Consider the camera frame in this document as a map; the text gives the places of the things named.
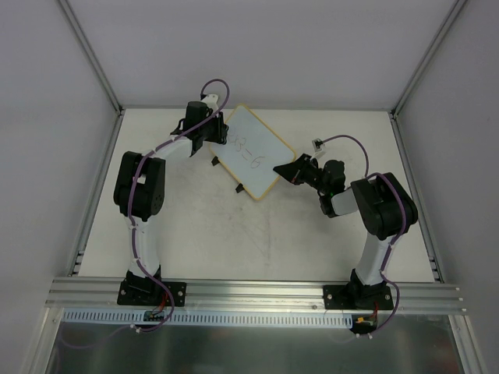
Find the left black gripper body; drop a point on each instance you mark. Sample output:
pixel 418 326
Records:
pixel 218 132

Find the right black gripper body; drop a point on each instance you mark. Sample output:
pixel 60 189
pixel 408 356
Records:
pixel 300 171

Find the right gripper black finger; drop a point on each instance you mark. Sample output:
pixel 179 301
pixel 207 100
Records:
pixel 304 161
pixel 290 172

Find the yellow framed whiteboard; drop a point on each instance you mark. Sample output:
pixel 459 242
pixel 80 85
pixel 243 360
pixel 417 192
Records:
pixel 252 151

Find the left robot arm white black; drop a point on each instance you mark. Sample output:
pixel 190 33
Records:
pixel 140 194

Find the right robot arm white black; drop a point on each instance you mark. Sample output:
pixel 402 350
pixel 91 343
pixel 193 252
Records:
pixel 387 212

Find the black whiteboard foot lower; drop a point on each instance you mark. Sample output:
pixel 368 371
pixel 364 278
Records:
pixel 239 188

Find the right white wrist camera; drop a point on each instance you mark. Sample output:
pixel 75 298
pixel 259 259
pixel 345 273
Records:
pixel 319 148

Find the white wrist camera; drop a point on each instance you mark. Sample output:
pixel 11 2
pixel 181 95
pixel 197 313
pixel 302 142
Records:
pixel 211 100
pixel 319 148

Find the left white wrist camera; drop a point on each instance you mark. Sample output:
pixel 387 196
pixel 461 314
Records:
pixel 211 100

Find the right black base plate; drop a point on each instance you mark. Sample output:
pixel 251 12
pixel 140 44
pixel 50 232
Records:
pixel 366 298

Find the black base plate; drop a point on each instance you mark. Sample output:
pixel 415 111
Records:
pixel 151 294
pixel 366 298

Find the white slotted cable duct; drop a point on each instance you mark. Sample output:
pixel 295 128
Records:
pixel 185 317

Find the left aluminium frame post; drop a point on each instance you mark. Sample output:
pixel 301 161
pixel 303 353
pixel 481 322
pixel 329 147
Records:
pixel 89 53

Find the aluminium frame post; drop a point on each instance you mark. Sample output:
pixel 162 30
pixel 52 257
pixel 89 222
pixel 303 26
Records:
pixel 89 53
pixel 443 30

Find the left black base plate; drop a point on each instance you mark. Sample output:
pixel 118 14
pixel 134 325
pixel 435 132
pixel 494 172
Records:
pixel 151 294

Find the right aluminium frame post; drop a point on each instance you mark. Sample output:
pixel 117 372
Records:
pixel 443 30

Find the aluminium mounting rail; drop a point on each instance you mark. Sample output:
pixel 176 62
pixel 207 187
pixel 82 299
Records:
pixel 254 296

